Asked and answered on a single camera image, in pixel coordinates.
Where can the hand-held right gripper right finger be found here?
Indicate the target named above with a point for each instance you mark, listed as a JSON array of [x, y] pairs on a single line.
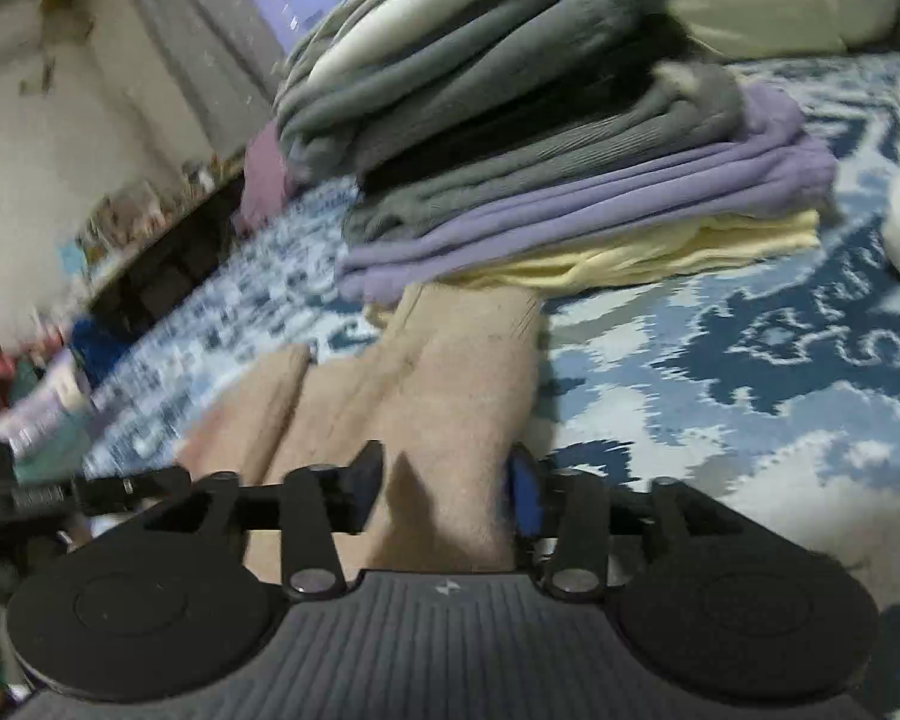
[[521, 489]]

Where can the folded pale yellow garment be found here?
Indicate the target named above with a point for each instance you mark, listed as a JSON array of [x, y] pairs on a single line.
[[682, 247]]

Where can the folded cream white garment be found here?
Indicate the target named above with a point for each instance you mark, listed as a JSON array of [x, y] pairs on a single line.
[[420, 7]]

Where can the stack of folded clothes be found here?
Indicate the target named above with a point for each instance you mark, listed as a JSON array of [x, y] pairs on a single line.
[[607, 210]]

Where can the folded dark grey ribbed garment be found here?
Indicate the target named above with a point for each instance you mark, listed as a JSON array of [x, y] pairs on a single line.
[[570, 150]]

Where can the blue white patterned bedsheet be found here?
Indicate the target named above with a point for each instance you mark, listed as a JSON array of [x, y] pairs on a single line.
[[720, 360]]

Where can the grey curtain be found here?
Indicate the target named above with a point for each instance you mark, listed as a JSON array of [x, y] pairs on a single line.
[[195, 37]]

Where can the cluttered low shelf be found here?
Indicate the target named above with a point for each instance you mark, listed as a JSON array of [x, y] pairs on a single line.
[[120, 217]]

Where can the beige sweater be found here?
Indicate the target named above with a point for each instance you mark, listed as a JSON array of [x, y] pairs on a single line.
[[435, 405]]

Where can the mauve cloth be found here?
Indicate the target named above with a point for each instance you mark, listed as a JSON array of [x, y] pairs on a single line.
[[266, 172]]

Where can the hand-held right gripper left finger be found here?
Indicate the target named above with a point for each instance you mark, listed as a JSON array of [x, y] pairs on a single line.
[[367, 489]]

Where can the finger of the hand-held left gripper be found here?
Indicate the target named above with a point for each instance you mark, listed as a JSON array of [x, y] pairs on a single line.
[[120, 493]]

